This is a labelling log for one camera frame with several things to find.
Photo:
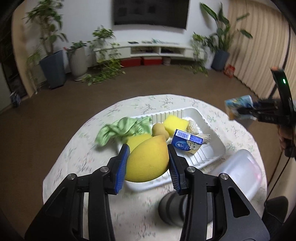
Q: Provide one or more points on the white ribbed planter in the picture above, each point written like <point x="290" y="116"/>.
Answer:
<point x="77" y="60"/>

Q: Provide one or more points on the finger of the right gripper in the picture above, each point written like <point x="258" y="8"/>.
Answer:
<point x="246" y="111"/>

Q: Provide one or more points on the black cylindrical container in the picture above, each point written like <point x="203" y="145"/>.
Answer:
<point x="172" y="209"/>

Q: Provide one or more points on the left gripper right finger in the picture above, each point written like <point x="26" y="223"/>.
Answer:
<point x="178" y="167"/>

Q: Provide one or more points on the translucent plastic storage box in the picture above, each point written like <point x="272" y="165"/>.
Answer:
<point x="243" y="170"/>

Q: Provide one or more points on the floral tablecloth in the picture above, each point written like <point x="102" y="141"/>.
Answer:
<point x="135" y="214"/>

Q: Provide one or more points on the yellow rectangular sponge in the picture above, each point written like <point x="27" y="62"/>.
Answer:
<point x="173" y="123"/>

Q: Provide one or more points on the right large leafy plant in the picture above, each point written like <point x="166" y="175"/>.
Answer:
<point x="221" y="41"/>

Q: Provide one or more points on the wall-mounted black television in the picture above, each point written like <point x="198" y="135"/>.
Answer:
<point x="157" y="13"/>

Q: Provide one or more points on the red box by curtain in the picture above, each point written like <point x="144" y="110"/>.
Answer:
<point x="229" y="71"/>

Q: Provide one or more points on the cream chenille mop pad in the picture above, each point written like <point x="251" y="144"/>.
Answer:
<point x="206" y="138"/>

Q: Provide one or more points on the red storage box right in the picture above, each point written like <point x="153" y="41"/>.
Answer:
<point x="152" y="60"/>

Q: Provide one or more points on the white tv console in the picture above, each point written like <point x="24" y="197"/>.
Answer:
<point x="147" y="49"/>

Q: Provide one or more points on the red storage box left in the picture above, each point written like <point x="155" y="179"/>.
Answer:
<point x="131" y="62"/>

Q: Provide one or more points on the beige knitted pouch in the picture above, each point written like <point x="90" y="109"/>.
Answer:
<point x="192" y="127"/>

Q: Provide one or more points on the white plastic tray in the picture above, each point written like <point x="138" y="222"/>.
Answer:
<point x="207" y="153"/>

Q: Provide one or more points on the small plant by console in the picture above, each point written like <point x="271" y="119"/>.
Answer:
<point x="200" y="45"/>

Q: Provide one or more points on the dark blue planter tree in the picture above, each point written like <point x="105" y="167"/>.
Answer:
<point x="46" y="15"/>

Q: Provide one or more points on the green cloth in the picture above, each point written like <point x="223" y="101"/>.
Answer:
<point x="123" y="128"/>

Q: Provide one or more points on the trailing green pothos plant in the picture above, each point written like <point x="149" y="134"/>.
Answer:
<point x="107" y="56"/>

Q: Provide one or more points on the large yellow teardrop sponge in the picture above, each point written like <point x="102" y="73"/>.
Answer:
<point x="148" y="160"/>

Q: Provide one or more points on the beige curtain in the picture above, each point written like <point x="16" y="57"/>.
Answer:
<point x="272" y="45"/>

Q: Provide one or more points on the blue tissue pack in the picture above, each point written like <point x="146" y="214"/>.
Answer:
<point x="186" y="141"/>

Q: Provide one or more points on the tan peanut-shaped sponge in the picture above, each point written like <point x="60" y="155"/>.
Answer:
<point x="159" y="129"/>

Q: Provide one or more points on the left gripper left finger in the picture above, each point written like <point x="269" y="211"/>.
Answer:
<point x="114" y="172"/>

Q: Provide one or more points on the bear print tissue pack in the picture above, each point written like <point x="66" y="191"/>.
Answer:
<point x="232" y="106"/>

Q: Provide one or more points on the red storage box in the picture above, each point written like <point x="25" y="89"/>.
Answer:
<point x="131" y="62"/>
<point x="152" y="60"/>

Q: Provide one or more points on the person's right hand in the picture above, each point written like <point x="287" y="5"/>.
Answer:
<point x="285" y="133"/>

